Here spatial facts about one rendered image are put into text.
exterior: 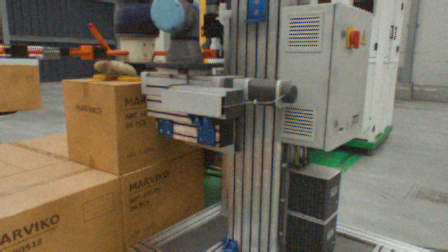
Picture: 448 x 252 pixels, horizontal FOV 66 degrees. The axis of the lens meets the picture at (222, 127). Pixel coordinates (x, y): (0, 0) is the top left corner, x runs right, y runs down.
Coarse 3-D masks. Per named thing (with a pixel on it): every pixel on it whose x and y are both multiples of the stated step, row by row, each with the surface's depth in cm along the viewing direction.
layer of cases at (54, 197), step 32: (0, 160) 171; (32, 160) 171; (64, 160) 171; (192, 160) 191; (0, 192) 131; (32, 192) 131; (64, 192) 132; (96, 192) 140; (128, 192) 155; (160, 192) 173; (192, 192) 195; (0, 224) 111; (32, 224) 120; (64, 224) 130; (96, 224) 142; (128, 224) 157; (160, 224) 176
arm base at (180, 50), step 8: (176, 40) 130; (184, 40) 129; (192, 40) 130; (176, 48) 130; (184, 48) 130; (192, 48) 130; (200, 48) 134; (168, 56) 132; (176, 56) 129; (184, 56) 129; (192, 56) 130; (200, 56) 132
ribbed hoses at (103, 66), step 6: (96, 66) 165; (102, 66) 163; (108, 66) 162; (114, 66) 157; (120, 66) 156; (126, 66) 157; (102, 72) 172; (108, 72) 171; (126, 72) 158; (132, 72) 159
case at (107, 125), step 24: (72, 96) 162; (96, 96) 150; (120, 96) 145; (144, 96) 156; (72, 120) 165; (96, 120) 153; (120, 120) 147; (144, 120) 158; (72, 144) 168; (96, 144) 156; (120, 144) 149; (144, 144) 160; (168, 144) 173; (96, 168) 159; (120, 168) 150
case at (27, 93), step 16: (0, 64) 258; (16, 64) 266; (32, 64) 275; (0, 80) 260; (16, 80) 268; (32, 80) 277; (0, 96) 261; (16, 96) 270; (32, 96) 279; (0, 112) 263
